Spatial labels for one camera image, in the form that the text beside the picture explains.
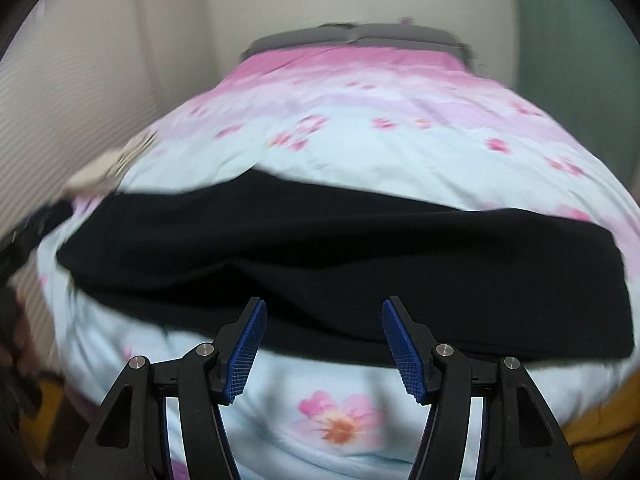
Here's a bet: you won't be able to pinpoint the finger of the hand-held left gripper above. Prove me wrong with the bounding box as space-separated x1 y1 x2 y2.
0 200 73 273

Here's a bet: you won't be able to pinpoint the black pants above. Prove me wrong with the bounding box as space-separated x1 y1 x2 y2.
55 169 636 368

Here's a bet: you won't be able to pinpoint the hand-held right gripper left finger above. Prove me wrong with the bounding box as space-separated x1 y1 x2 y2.
62 297 268 480

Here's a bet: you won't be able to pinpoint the green curtain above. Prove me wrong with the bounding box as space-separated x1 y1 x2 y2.
510 0 640 186

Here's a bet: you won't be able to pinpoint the white ribbed wardrobe door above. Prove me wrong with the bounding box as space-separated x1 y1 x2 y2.
0 10 151 241

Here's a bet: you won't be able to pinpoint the cream folded cloth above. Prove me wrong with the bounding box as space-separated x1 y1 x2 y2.
65 132 156 196

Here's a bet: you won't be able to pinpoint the floral pink and blue blanket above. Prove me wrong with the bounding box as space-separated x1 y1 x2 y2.
37 45 640 480

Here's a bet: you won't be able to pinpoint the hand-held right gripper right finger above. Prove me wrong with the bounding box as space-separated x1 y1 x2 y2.
381 297 581 480

